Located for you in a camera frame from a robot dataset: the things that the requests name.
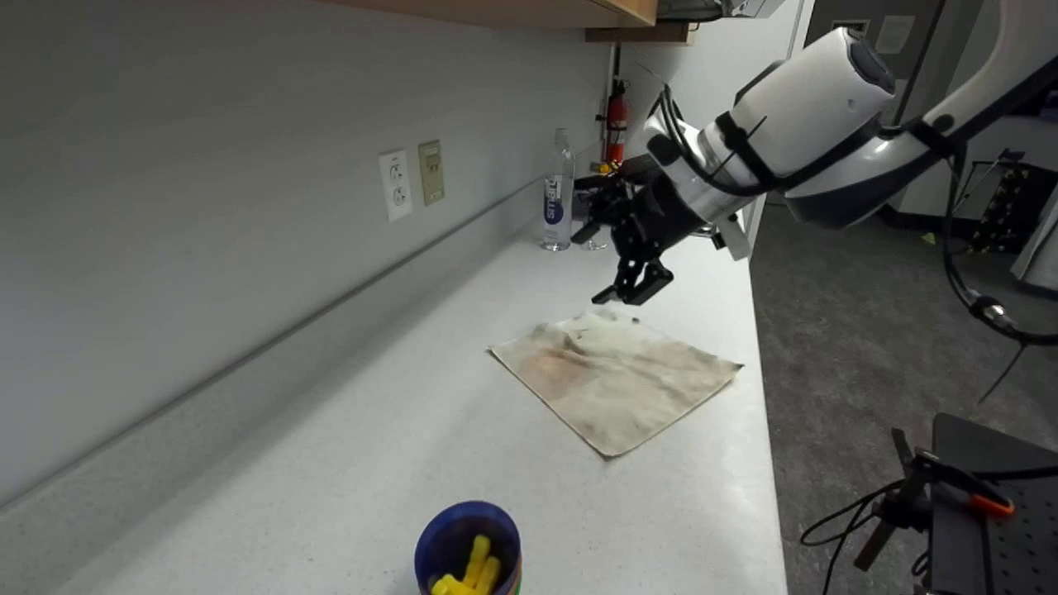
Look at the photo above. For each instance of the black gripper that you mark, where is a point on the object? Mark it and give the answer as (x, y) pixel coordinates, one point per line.
(645, 220)

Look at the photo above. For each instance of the white cloth towel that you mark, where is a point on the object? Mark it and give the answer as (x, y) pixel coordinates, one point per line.
(613, 383)

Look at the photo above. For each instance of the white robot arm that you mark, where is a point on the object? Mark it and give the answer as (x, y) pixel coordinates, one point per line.
(804, 129)

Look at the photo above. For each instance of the clear plastic water bottle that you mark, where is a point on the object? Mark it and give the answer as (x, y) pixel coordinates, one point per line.
(558, 197)

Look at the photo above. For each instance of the red fire extinguisher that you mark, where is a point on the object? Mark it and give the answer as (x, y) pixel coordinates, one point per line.
(615, 114)

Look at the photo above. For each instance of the white power outlet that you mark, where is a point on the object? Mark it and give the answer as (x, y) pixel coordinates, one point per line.
(399, 192)

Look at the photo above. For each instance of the blue cup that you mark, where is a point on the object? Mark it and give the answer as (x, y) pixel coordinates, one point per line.
(448, 547)

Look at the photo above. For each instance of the yellow pieces in cup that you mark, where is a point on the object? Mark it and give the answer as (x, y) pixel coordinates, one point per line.
(482, 574)

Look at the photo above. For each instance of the black clamp tripod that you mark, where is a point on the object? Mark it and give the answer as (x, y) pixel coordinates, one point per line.
(906, 505)

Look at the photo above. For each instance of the black stand table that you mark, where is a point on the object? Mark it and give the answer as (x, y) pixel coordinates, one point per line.
(1000, 539)

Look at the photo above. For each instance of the beige wall switch plate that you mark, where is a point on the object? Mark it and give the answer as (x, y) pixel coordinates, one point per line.
(432, 170)

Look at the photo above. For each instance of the wooden wall cabinet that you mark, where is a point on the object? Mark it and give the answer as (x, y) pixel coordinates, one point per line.
(525, 11)

